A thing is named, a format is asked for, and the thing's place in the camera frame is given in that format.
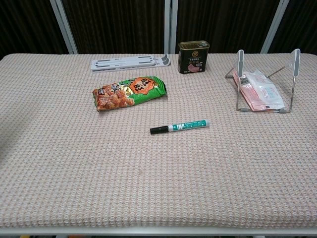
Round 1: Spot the black marker cap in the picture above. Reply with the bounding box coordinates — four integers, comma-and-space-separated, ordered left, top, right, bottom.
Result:
150, 125, 170, 135

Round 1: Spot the green white marker body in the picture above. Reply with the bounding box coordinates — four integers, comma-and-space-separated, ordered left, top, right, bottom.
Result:
167, 119, 211, 132

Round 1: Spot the green orange snack bag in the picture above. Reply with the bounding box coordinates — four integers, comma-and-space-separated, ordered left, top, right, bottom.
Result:
92, 75, 168, 113

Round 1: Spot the pink woven tablecloth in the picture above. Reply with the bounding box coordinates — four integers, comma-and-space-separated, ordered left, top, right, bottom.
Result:
0, 53, 317, 229

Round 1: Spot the white folding laptop stand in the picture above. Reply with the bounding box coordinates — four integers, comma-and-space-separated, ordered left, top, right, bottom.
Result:
90, 53, 172, 73

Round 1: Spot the dark luncheon meat can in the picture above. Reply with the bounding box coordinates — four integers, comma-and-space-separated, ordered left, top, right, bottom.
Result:
177, 40, 211, 74

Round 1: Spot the pink wet wipes packet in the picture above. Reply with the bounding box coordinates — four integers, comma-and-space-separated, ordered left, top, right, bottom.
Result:
232, 69, 286, 112

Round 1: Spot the grey partition frame post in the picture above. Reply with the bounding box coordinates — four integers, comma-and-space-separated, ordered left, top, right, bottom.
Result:
49, 0, 79, 55
163, 0, 179, 55
260, 0, 290, 54

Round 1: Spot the metal wire book stand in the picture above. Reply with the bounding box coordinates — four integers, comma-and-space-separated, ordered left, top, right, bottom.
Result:
224, 48, 302, 114

